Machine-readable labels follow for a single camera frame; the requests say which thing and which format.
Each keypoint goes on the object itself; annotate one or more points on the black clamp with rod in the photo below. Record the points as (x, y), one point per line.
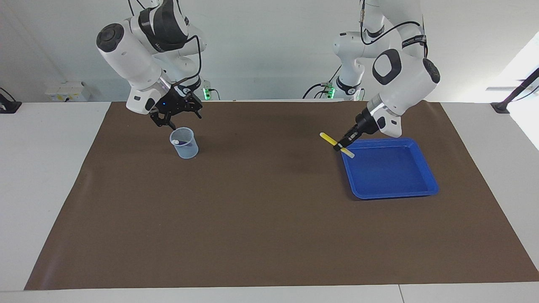
(511, 99)

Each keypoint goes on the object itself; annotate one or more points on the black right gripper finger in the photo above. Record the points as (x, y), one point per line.
(166, 122)
(196, 109)

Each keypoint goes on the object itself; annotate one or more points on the yellow pen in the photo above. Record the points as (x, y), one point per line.
(326, 137)

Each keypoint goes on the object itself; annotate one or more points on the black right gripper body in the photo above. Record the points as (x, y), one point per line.
(174, 103)

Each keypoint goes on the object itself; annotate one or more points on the purple pen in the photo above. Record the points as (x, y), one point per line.
(185, 144)

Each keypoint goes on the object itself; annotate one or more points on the green lit connector box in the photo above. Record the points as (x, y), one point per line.
(208, 93)
(329, 90)

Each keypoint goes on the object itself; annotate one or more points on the clear plastic cup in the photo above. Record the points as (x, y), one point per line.
(187, 151)

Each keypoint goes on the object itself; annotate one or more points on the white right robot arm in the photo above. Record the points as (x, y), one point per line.
(134, 54)

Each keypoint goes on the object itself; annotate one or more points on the brown table mat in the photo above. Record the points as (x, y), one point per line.
(252, 210)

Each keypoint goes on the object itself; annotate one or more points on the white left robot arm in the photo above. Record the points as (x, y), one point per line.
(400, 71)

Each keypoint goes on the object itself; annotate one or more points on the white wall socket box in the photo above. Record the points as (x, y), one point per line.
(67, 91)

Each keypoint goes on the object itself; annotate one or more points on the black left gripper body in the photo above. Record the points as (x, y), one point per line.
(367, 123)

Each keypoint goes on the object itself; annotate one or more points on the blue plastic tray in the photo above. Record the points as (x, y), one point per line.
(391, 172)

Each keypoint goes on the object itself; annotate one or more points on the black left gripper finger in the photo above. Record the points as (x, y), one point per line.
(346, 147)
(351, 136)

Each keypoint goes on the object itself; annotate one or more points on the black table clamp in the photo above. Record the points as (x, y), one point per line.
(10, 105)

